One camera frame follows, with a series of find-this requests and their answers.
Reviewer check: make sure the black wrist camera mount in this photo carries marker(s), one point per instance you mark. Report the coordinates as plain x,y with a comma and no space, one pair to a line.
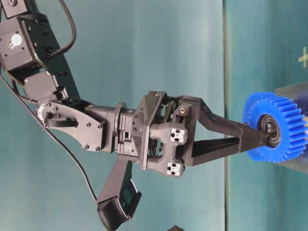
119,197

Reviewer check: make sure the large blue plastic gear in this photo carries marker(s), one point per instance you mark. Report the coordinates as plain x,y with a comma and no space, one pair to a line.
267,112

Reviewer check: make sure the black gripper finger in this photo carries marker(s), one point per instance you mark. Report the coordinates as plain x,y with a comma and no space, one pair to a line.
240,135
197,152

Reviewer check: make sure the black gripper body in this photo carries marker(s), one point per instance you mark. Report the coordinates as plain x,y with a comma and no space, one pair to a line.
158,133

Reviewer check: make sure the clear acrylic base block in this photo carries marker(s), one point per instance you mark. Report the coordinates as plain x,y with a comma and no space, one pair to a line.
286,91

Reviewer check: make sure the small blue plastic gear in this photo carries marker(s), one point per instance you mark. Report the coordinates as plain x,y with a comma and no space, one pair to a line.
295,129

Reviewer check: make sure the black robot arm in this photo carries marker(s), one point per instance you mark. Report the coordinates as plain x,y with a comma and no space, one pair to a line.
31,56

